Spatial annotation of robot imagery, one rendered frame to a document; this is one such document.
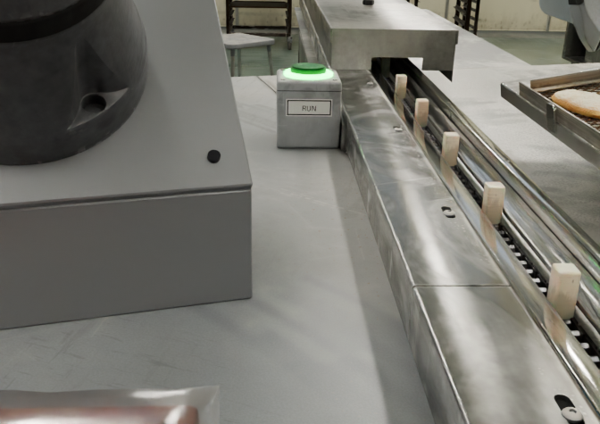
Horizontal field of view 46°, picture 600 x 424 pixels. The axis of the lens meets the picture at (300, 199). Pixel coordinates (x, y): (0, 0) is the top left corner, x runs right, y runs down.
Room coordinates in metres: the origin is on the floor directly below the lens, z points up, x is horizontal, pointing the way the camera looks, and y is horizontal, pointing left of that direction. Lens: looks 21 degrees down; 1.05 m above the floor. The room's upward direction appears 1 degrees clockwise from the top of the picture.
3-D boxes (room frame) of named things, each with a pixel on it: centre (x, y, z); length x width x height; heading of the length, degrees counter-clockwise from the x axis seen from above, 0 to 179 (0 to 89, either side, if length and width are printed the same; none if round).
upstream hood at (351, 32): (1.62, -0.10, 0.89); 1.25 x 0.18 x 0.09; 2
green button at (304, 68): (0.78, -0.01, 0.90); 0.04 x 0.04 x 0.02
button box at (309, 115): (0.78, -0.01, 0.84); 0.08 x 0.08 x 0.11; 2
